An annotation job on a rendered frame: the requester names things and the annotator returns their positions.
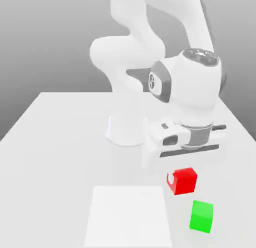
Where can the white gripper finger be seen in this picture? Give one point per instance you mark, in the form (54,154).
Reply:
(171,177)

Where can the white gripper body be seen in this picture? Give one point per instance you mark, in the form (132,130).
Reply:
(180,153)

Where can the small red cube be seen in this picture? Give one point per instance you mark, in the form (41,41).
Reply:
(185,182)

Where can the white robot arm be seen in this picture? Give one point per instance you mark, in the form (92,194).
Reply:
(192,86)

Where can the small green cube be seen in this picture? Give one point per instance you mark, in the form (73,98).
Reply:
(201,217)

